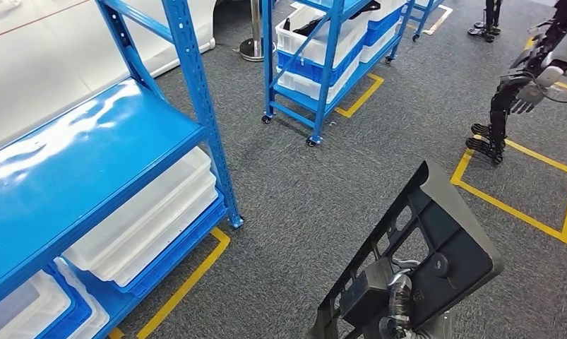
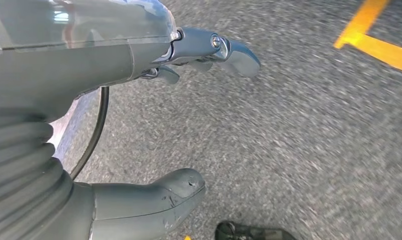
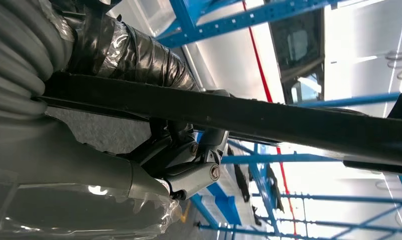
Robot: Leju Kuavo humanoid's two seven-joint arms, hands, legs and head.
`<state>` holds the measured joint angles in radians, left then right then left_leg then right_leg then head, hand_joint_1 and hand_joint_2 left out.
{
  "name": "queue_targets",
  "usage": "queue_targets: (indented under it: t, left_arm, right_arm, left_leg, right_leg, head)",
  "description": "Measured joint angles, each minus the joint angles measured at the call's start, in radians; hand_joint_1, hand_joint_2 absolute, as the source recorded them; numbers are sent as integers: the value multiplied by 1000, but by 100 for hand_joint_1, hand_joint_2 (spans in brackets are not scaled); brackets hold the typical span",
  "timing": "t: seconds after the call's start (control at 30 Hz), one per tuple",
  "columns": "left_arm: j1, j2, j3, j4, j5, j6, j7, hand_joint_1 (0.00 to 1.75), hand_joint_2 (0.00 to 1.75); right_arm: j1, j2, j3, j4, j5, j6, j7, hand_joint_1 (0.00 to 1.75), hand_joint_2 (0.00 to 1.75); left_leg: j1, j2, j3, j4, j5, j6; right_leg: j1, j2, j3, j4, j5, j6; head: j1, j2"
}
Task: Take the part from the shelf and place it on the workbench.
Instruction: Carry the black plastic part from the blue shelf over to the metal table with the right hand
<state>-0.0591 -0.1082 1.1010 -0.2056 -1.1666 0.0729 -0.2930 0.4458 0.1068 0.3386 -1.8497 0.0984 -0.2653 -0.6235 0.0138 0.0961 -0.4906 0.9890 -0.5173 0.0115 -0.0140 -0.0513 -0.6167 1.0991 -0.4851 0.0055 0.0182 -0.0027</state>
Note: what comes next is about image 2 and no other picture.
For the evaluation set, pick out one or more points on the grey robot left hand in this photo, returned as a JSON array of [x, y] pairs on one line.
[[54, 76]]

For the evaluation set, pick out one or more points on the person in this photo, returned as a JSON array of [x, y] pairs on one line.
[[253, 232]]

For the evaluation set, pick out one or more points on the yellow floor tape marking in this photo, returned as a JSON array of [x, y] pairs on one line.
[[380, 49]]

